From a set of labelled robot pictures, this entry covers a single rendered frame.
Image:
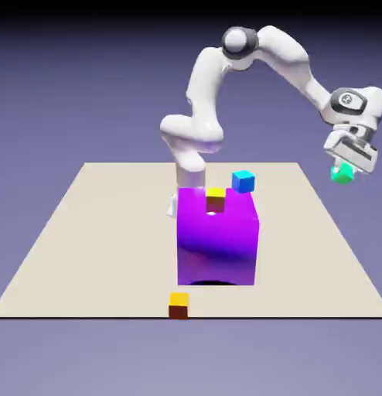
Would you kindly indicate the large purple box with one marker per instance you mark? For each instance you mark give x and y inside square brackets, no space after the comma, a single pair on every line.
[217,241]

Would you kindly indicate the small orange cube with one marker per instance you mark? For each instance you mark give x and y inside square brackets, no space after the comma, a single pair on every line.
[178,305]

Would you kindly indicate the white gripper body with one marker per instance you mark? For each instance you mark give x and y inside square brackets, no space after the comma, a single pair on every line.
[351,151]

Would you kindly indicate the small green cube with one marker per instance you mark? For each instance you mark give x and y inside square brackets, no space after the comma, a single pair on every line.
[343,175]

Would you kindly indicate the small yellow cube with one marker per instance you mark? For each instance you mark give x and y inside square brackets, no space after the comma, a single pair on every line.
[215,200]

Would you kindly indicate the small blue cube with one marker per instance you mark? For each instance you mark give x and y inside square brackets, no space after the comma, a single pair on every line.
[243,182]

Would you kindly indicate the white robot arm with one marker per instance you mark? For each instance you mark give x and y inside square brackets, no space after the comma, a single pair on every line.
[206,92]

